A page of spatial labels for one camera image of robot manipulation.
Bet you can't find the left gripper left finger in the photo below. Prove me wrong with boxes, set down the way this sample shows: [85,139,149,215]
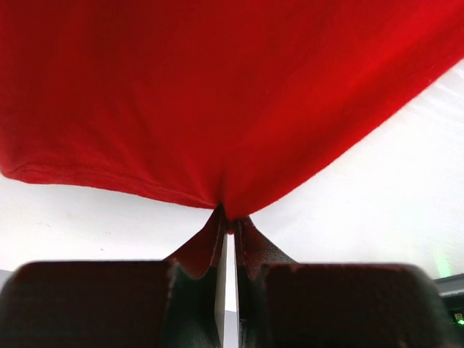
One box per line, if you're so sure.
[0,204,228,348]

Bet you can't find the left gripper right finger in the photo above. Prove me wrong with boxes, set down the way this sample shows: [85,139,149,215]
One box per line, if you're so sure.
[232,218,457,347]

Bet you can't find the red t shirt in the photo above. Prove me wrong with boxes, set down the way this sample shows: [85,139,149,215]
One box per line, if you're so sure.
[0,0,464,223]

